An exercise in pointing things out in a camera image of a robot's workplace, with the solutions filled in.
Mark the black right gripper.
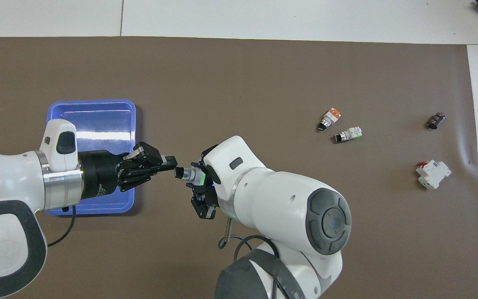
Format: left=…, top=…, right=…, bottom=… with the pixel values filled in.
left=186, top=144, right=222, bottom=221

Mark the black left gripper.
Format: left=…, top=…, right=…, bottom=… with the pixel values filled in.
left=76, top=142, right=178, bottom=201

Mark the selector switch with bright green block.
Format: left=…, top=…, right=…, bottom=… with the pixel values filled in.
left=174, top=165, right=207, bottom=186

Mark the blue plastic tray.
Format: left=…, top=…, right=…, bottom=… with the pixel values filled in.
left=44, top=99, right=137, bottom=216

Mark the brown table mat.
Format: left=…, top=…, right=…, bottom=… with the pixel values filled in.
left=0, top=37, right=478, bottom=299

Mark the white circuit breaker with red lever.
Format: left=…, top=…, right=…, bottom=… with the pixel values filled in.
left=415, top=159, right=452, bottom=190

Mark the dark cylindrical capacitor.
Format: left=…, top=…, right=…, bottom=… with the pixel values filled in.
left=427, top=111, right=446, bottom=130

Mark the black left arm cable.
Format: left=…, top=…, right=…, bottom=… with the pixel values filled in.
left=46, top=205, right=77, bottom=248

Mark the selector switch with orange block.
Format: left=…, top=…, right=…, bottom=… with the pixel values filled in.
left=317, top=108, right=342, bottom=132

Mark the selector switch with pale green block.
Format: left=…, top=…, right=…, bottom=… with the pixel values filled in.
left=333, top=127, right=363, bottom=145

